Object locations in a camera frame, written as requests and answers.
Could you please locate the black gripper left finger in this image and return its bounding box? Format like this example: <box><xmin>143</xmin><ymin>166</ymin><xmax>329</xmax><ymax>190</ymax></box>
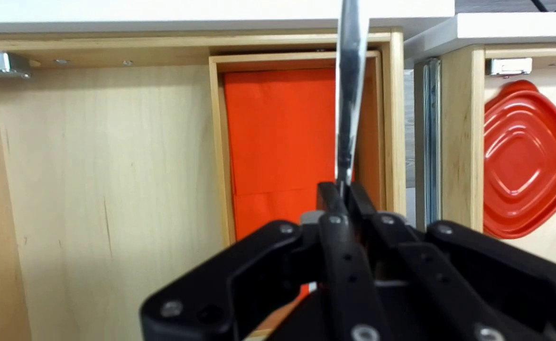
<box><xmin>138</xmin><ymin>183</ymin><xmax>390</xmax><ymax>341</ymax></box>

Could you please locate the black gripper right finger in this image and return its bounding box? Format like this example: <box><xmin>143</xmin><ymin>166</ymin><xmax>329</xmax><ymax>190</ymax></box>
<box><xmin>348</xmin><ymin>183</ymin><xmax>556</xmax><ymax>341</ymax></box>

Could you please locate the silver metal fork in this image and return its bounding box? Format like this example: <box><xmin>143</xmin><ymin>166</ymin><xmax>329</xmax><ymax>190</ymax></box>
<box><xmin>333</xmin><ymin>0</ymin><xmax>371</xmax><ymax>190</ymax></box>

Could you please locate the wooden drawer with red lid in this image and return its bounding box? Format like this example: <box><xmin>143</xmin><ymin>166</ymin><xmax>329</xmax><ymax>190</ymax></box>
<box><xmin>403</xmin><ymin>12</ymin><xmax>556</xmax><ymax>276</ymax></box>

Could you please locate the wooden drawer organizer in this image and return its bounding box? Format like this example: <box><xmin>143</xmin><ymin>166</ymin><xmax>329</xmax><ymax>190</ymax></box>
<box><xmin>0</xmin><ymin>0</ymin><xmax>457</xmax><ymax>341</ymax></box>

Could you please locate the orange bowl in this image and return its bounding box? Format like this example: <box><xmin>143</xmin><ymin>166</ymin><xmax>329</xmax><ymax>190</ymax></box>
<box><xmin>481</xmin><ymin>79</ymin><xmax>556</xmax><ymax>241</ymax></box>

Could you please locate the orange cloth liner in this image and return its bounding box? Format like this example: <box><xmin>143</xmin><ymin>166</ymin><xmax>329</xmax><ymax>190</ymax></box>
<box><xmin>221</xmin><ymin>67</ymin><xmax>348</xmax><ymax>243</ymax></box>

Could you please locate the wooden tray insert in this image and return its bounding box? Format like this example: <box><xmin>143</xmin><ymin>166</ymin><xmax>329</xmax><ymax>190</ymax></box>
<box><xmin>206</xmin><ymin>50</ymin><xmax>386</xmax><ymax>249</ymax></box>

